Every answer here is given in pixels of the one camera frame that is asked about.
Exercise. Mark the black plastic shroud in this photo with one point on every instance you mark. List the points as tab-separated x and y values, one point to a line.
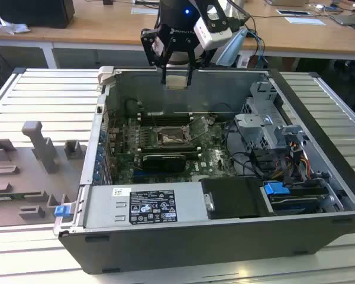
233	198

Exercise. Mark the white framed tablet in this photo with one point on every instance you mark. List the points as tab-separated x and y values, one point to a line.
293	12

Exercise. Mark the metal drive cage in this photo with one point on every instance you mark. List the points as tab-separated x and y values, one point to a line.
254	130

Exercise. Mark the crumpled white paper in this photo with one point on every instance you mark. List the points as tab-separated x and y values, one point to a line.
13	26

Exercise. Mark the grey parts rack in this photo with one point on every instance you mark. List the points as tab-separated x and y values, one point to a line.
26	174

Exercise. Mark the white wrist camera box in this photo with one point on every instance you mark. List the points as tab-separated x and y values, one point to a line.
214	37

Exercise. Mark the green RAM stick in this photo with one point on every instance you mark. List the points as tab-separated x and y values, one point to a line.
17	195

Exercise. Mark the wooden desk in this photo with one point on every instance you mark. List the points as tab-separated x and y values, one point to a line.
106	26

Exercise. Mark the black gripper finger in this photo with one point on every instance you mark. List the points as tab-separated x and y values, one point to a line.
149	44
190	68

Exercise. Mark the black box on desk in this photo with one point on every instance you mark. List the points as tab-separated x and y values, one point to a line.
29	12

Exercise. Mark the black camera bracket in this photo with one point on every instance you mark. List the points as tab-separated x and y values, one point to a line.
217	14

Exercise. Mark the blue disk carrier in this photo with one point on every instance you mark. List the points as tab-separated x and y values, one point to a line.
275	188

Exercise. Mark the green motherboard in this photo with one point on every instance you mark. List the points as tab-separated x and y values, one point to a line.
213	165

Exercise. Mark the CPU socket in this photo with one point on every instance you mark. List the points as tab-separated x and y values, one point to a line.
173	136

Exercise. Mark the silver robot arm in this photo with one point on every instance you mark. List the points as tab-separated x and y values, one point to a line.
232	48

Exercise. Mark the white paper sheet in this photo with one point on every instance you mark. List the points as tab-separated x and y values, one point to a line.
304	20

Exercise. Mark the grey laptop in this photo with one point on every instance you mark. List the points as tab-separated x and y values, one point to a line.
347	19

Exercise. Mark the black hard disk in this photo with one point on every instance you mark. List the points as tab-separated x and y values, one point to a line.
296	202

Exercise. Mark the black RAM slot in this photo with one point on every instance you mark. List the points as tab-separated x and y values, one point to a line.
168	147
170	151
162	119

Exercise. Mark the silver CPU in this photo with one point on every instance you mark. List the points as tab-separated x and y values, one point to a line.
177	82

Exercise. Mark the blue plastic latch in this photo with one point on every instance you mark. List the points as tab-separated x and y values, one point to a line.
62	211

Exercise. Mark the black graphics card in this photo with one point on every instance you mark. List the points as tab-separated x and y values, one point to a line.
164	162

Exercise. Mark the black open PC case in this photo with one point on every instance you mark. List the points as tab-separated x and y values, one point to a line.
180	248

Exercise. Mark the grey power supply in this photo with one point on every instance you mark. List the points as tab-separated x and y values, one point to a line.
103	204

